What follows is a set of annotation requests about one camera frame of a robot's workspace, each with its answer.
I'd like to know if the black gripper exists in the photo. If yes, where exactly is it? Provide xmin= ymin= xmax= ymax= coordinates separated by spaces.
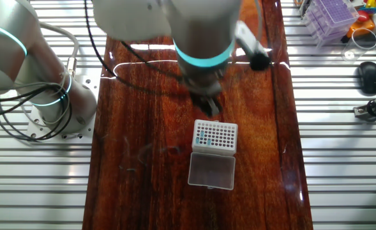
xmin=190 ymin=91 xmax=223 ymax=118

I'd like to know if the white tip rack clear lid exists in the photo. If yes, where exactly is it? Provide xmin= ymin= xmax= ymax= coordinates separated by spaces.
xmin=187 ymin=119 xmax=239 ymax=191

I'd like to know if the orange toy with red knob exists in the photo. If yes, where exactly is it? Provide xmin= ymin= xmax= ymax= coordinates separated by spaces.
xmin=340 ymin=0 xmax=376 ymax=44

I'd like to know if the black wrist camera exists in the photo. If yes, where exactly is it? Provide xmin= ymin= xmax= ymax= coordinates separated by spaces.
xmin=249 ymin=52 xmax=272 ymax=72

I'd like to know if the grey cable with metal connector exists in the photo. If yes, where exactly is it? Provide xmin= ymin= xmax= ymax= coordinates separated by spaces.
xmin=39 ymin=21 xmax=80 ymax=77

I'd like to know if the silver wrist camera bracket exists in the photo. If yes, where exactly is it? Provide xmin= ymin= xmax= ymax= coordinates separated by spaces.
xmin=234 ymin=20 xmax=266 ymax=61

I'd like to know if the side camera mount arm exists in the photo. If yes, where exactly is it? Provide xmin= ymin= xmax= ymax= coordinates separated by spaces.
xmin=353 ymin=94 xmax=376 ymax=124

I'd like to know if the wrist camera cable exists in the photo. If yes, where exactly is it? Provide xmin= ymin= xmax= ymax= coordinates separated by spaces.
xmin=84 ymin=0 xmax=265 ymax=96

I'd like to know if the dark red wooden board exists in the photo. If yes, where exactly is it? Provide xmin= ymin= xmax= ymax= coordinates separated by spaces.
xmin=82 ymin=0 xmax=314 ymax=230

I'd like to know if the black computer mouse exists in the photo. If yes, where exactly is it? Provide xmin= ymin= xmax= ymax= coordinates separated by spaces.
xmin=357 ymin=61 xmax=376 ymax=95

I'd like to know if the purple pipette tip box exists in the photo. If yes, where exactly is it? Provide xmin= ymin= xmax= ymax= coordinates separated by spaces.
xmin=301 ymin=0 xmax=360 ymax=49

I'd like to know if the clear plastic cup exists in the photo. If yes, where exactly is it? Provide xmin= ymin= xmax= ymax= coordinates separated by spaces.
xmin=340 ymin=27 xmax=376 ymax=62

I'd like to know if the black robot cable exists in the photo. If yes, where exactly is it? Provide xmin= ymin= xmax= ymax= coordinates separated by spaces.
xmin=0 ymin=81 xmax=73 ymax=142

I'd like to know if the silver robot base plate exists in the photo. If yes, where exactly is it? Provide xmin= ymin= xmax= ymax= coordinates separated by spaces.
xmin=26 ymin=75 xmax=102 ymax=144

